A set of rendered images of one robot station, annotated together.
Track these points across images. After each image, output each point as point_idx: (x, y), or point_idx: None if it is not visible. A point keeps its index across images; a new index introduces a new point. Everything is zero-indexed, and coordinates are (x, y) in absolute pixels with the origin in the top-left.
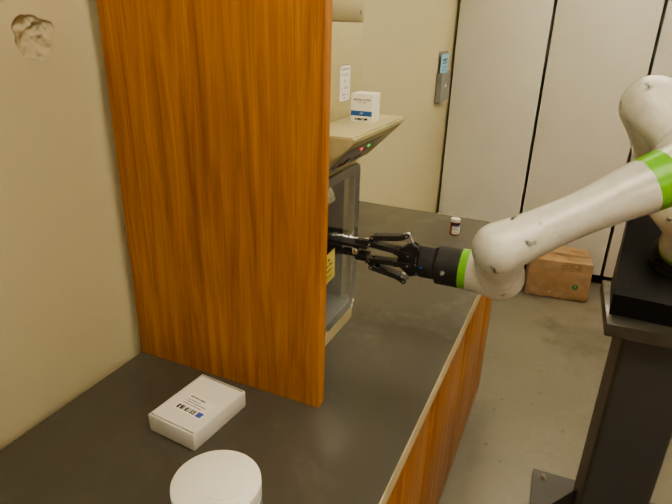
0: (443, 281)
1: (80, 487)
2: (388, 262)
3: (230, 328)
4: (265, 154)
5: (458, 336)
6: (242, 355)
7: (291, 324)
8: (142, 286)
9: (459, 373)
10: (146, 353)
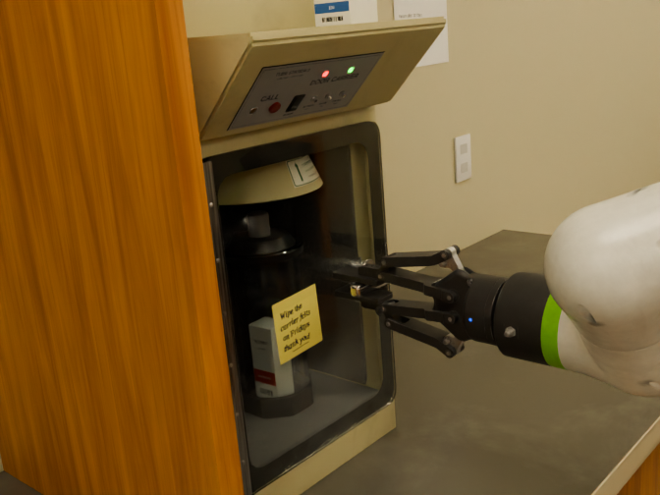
0: (517, 351)
1: None
2: (417, 311)
3: (95, 433)
4: (86, 81)
5: (605, 479)
6: (117, 488)
7: (172, 429)
8: None
9: None
10: (8, 473)
